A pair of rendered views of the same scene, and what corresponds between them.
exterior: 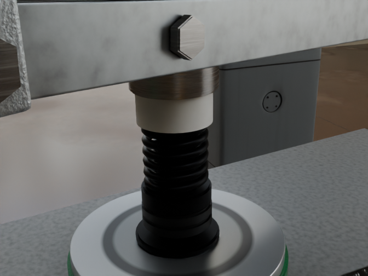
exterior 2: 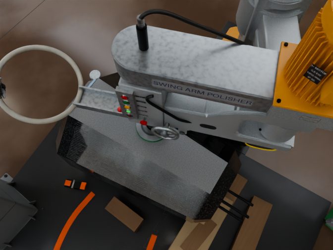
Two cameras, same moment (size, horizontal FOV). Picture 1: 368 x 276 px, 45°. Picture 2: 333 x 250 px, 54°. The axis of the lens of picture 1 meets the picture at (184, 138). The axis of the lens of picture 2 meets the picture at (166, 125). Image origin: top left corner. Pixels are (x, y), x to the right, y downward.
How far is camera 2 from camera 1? 1.92 m
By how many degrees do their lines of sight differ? 81
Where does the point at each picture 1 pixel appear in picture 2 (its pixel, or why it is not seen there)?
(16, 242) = (159, 156)
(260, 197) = (123, 125)
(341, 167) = (99, 114)
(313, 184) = (112, 117)
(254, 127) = not seen: outside the picture
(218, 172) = (115, 138)
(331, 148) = (88, 119)
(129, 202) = (147, 136)
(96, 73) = not seen: hidden behind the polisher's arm
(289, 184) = (114, 122)
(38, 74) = not seen: hidden behind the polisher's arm
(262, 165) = (106, 130)
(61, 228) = (152, 152)
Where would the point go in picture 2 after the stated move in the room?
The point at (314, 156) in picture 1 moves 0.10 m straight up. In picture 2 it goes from (95, 121) to (92, 115)
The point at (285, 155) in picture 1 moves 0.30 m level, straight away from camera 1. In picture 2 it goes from (97, 127) to (51, 140)
